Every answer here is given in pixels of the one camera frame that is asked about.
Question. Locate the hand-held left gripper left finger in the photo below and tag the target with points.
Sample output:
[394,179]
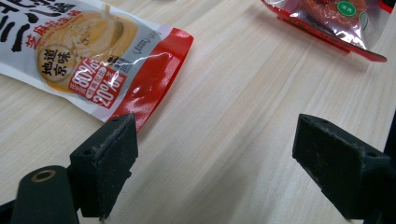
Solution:
[102,165]

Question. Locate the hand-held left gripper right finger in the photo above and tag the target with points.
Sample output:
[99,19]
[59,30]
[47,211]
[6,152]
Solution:
[339,168]

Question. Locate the red clear food packet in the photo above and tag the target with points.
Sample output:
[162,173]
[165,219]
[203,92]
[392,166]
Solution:
[327,21]

